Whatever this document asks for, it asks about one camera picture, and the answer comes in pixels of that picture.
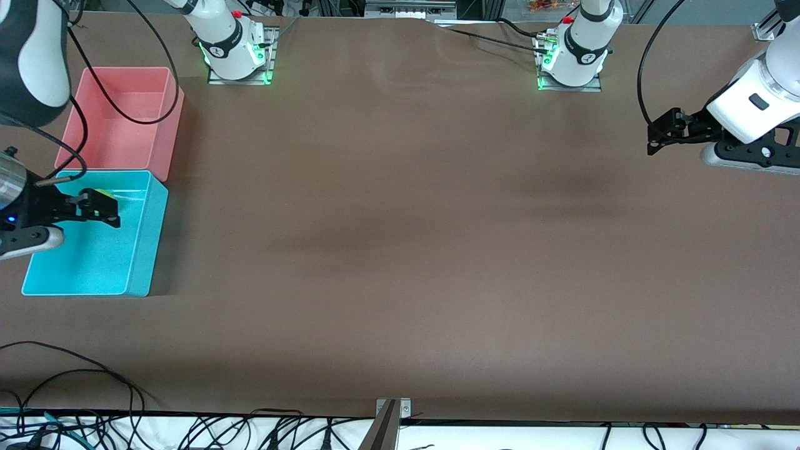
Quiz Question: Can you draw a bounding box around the blue plastic bin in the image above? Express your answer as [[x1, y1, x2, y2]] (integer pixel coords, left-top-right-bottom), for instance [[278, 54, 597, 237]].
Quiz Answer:
[[21, 169, 169, 298]]

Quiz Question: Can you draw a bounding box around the pink plastic bin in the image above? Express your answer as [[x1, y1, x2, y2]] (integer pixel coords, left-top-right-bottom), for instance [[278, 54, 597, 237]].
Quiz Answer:
[[55, 67, 186, 183]]

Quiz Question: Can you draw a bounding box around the grey metal box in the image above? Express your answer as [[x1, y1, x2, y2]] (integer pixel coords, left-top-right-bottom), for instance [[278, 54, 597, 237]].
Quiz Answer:
[[364, 0, 457, 19]]

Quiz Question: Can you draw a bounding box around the dark grey metal bar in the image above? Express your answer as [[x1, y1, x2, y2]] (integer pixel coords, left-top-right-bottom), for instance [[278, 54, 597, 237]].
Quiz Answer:
[[357, 400, 401, 450]]

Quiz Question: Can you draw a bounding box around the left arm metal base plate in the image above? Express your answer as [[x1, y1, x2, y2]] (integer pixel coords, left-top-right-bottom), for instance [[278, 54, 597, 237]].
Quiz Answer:
[[536, 34, 604, 93]]

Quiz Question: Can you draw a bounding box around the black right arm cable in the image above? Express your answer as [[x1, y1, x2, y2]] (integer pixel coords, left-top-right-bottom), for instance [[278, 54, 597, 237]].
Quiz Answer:
[[0, 0, 181, 188]]

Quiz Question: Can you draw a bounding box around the aluminium frame profile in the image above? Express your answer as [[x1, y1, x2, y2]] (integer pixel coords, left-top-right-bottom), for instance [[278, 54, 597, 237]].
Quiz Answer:
[[752, 9, 788, 43]]

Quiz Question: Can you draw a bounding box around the long black loose cable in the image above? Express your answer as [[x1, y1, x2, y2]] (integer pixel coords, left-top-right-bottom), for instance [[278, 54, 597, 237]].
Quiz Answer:
[[0, 369, 137, 432], [0, 341, 162, 410]]

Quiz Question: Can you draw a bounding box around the black base cable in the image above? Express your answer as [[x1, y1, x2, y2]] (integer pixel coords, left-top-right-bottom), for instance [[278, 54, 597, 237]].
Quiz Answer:
[[497, 17, 541, 38], [447, 27, 546, 54]]

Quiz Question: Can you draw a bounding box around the teal cable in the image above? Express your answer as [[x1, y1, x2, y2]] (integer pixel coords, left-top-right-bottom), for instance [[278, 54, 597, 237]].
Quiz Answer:
[[0, 406, 85, 448]]

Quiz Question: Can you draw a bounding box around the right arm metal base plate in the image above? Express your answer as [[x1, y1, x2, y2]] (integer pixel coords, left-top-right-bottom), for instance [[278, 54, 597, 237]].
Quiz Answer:
[[207, 26, 276, 86]]

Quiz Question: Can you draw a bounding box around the silver metal bracket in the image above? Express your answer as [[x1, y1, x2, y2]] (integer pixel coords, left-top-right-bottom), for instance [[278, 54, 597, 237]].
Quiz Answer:
[[376, 398, 412, 418]]

